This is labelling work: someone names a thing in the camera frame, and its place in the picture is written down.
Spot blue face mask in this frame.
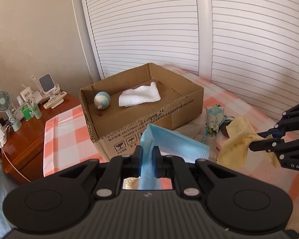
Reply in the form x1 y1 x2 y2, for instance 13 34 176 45
138 123 210 190

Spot yellow microfiber cloth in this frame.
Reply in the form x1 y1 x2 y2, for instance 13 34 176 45
217 117 280 172

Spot white cloth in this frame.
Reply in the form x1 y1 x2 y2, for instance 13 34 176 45
119 82 161 107

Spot blue white round plush toy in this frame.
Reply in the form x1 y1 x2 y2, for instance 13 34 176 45
93 92 111 110

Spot cream scrunchie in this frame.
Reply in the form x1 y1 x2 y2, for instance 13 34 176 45
122 177 139 190

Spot checkered pink tablecloth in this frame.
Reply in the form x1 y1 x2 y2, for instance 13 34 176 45
42 63 299 229

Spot cardboard box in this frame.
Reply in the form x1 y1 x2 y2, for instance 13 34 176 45
80 63 204 161

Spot white louvered closet doors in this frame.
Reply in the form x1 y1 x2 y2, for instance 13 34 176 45
73 0 299 120

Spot white remote control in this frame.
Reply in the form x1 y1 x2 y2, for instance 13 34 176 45
43 91 67 110

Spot wooden nightstand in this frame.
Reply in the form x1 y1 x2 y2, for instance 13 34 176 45
0 94 80 184

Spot green sanitizer bottle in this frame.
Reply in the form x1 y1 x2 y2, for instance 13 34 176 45
19 103 34 121

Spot green tube bottle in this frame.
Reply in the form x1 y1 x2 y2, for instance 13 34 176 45
30 98 42 119

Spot small tablet on stand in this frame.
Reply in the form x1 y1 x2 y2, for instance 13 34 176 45
39 73 60 97

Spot white cream tube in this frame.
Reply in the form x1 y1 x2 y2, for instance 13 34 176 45
20 86 34 103

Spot green desk fan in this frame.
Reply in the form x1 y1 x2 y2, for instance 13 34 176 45
0 90 22 132

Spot floral drawstring pouch blue cord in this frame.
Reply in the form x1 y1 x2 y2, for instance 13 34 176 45
202 104 234 145

